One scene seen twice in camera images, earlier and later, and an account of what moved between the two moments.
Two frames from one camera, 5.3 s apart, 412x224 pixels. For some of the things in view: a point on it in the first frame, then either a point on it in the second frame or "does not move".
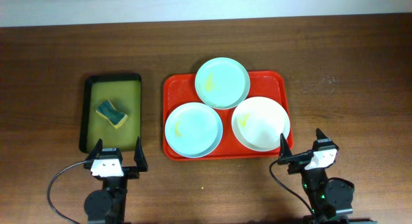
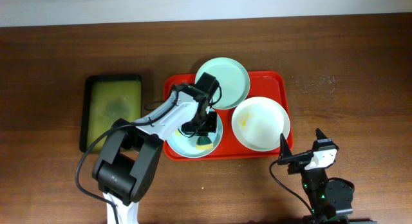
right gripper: [295, 161] does not move
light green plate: [222, 83] does not move
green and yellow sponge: [117, 118] -> [204, 143]
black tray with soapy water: [124, 92] does not move
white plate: [258, 123] does not move
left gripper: [129, 172] -> [199, 131]
